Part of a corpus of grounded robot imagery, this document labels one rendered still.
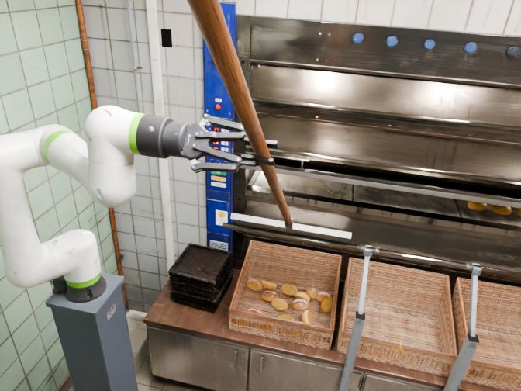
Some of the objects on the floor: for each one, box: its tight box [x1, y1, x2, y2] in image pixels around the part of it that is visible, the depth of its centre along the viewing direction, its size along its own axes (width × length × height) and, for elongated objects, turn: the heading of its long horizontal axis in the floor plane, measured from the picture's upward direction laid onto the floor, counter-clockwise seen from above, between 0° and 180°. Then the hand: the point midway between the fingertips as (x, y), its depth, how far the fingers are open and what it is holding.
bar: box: [223, 223, 482, 391], centre depth 211 cm, size 31×127×118 cm, turn 72°
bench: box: [143, 269, 521, 391], centre depth 240 cm, size 56×242×58 cm, turn 72°
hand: (260, 151), depth 86 cm, fingers closed on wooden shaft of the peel, 3 cm apart
